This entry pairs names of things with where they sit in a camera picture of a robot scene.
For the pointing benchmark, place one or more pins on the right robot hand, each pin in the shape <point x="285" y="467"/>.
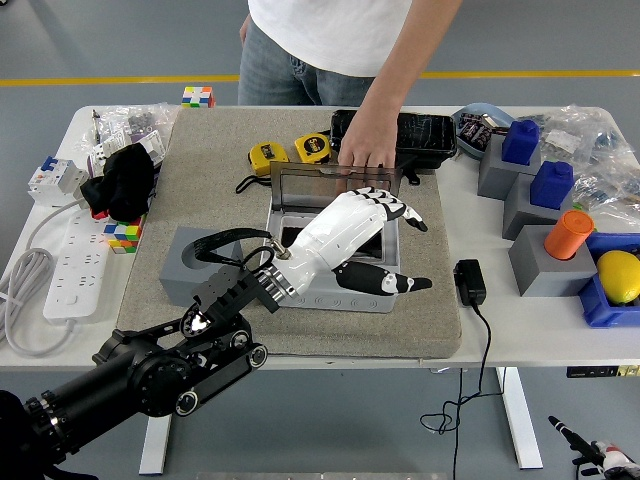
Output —
<point x="612" y="460"/>

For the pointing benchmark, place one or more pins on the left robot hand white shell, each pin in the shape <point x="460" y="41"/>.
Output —
<point x="340" y="230"/>

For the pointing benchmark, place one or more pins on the person's hand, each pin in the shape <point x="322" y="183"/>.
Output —
<point x="367" y="142"/>

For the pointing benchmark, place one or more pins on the smoky transparent box lid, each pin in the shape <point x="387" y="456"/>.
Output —
<point x="305" y="192"/>

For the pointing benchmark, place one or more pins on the person's forearm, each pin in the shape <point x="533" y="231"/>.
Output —
<point x="405" y="65"/>

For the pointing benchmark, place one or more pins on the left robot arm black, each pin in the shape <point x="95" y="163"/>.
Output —
<point x="150" y="370"/>

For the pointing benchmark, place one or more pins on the orange cylinder battery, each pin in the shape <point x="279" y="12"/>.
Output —
<point x="567" y="235"/>

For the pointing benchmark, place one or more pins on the black plastic tray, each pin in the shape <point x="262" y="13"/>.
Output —
<point x="425" y="132"/>

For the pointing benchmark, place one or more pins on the black table control panel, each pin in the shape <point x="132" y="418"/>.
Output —
<point x="595" y="372"/>

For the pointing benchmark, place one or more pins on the white table leg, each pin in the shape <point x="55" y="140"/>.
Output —
<point x="520" y="420"/>
<point x="155" y="445"/>

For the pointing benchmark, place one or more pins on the grey-brown mat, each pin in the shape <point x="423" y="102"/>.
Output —
<point x="350" y="335"/>

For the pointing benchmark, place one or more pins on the dark purple packets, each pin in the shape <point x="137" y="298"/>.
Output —
<point x="475" y="129"/>

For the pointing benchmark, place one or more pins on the light blue bowl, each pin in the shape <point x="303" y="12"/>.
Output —
<point x="480" y="111"/>

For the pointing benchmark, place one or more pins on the person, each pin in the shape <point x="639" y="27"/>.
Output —
<point x="330" y="30"/>

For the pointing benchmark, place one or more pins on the grey block holder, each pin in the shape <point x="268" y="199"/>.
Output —
<point x="542" y="272"/>
<point x="497" y="177"/>
<point x="520" y="215"/>

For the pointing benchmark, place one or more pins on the blue storage bin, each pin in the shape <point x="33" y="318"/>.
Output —
<point x="597" y="307"/>

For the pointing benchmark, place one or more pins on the blue bottle-shaped block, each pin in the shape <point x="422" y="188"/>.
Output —
<point x="521" y="142"/>
<point x="551" y="186"/>

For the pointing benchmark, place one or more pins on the grey block with round hole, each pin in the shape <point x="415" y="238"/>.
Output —
<point x="175" y="285"/>

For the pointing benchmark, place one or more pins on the colourful puzzle cube white face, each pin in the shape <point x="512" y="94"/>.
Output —
<point x="198" y="96"/>

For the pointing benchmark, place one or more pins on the yellow lemon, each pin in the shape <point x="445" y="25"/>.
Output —
<point x="620" y="277"/>

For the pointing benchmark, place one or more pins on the black cloth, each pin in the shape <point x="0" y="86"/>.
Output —
<point x="125" y="182"/>

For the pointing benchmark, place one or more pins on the clear bags of components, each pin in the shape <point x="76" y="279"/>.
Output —
<point x="600" y="155"/>

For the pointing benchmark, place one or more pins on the clear bags of small parts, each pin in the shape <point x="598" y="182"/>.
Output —
<point x="135" y="117"/>

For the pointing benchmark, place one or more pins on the white power strip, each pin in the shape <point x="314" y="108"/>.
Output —
<point x="77" y="270"/>

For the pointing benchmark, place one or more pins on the metal screwdriver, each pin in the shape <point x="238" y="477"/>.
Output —
<point x="94" y="125"/>

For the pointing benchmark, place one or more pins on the white blue circuit breaker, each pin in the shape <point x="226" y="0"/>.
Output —
<point x="52" y="180"/>

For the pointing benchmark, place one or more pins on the grey electrical enclosure box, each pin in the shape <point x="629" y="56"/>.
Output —
<point x="350" y="302"/>

